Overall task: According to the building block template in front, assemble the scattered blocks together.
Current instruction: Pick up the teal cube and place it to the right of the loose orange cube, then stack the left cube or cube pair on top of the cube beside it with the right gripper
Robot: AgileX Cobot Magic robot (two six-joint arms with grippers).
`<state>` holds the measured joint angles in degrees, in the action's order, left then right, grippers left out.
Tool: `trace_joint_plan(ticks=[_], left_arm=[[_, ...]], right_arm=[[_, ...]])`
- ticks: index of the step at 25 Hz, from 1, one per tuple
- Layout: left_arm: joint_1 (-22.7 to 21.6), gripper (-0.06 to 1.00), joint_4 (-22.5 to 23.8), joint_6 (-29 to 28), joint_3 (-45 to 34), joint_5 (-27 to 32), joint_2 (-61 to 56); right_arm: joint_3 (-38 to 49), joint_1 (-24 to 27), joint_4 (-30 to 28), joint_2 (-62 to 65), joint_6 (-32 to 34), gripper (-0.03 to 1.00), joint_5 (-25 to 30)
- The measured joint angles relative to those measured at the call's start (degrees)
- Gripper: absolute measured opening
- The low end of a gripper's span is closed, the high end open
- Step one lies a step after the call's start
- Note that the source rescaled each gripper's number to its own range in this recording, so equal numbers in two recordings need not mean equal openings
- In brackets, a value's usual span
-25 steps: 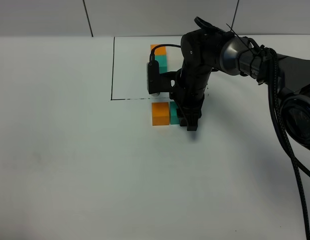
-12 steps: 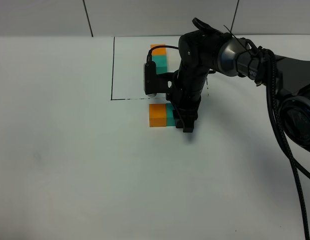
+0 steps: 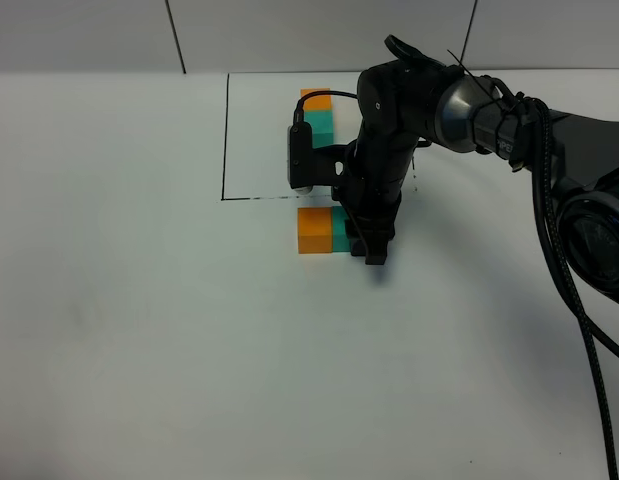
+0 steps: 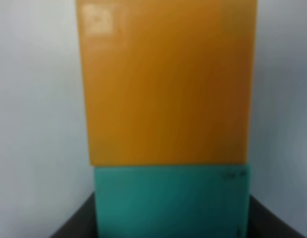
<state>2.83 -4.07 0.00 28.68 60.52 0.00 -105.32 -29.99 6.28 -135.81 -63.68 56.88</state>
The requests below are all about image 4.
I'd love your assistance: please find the green block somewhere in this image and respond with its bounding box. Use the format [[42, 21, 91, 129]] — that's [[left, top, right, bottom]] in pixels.
[[94, 165, 250, 238]]

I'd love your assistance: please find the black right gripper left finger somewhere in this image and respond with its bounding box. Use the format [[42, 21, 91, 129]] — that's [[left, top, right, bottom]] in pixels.
[[51, 193, 98, 238]]

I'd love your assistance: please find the orange block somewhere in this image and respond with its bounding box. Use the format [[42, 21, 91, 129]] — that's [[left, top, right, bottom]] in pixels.
[[76, 0, 257, 166]]

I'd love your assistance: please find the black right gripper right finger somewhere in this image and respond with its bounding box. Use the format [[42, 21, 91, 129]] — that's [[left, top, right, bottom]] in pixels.
[[246, 195, 304, 238]]

